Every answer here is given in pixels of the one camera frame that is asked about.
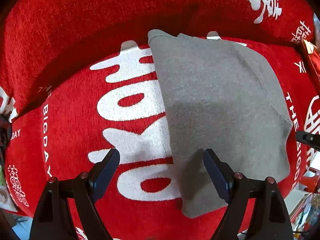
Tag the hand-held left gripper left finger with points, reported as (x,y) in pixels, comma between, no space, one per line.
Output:
(107,172)

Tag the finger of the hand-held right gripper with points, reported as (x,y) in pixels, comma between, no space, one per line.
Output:
(308,138)

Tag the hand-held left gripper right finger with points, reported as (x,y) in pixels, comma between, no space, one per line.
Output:
(218,175)

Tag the grey small garment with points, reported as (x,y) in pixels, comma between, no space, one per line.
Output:
(217,110)

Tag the red plastic stool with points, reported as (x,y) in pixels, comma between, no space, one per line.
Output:
(310,180)

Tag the colourful printed box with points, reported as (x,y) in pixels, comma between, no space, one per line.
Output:
(306,212)

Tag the red satin pillow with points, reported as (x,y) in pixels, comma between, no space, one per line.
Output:
(313,60)

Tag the red printed blanket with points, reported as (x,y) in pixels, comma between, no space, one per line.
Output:
(100,80)

